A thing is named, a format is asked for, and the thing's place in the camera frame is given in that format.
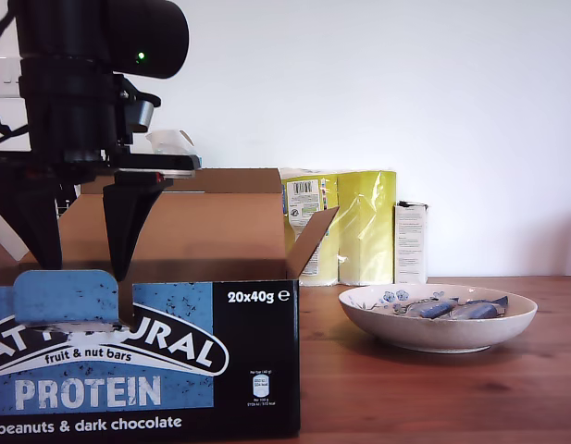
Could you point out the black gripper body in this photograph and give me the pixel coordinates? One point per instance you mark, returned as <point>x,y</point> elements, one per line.
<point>72,106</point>

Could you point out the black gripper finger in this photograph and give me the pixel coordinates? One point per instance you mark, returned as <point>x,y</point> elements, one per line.
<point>35,217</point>
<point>125,217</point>

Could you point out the blue protein snack bar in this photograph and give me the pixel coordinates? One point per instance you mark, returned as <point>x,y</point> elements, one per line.
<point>479,311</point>
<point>433,310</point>

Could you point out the snack bar carton box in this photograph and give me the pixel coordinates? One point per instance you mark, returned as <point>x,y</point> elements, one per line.
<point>197,240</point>

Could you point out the turquoise patterned tissue box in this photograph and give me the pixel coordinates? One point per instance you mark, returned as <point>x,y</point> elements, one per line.
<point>200,162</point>

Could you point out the white printed small carton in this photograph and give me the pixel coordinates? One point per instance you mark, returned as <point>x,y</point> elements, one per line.
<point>410,245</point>

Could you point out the white floral plate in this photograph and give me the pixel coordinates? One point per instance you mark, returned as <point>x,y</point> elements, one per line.
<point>405,333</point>

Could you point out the yellow paper towel pack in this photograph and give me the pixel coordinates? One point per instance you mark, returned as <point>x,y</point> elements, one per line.
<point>363,231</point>

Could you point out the white wall switch plate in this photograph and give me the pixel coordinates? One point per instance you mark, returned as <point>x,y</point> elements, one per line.
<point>5,88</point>

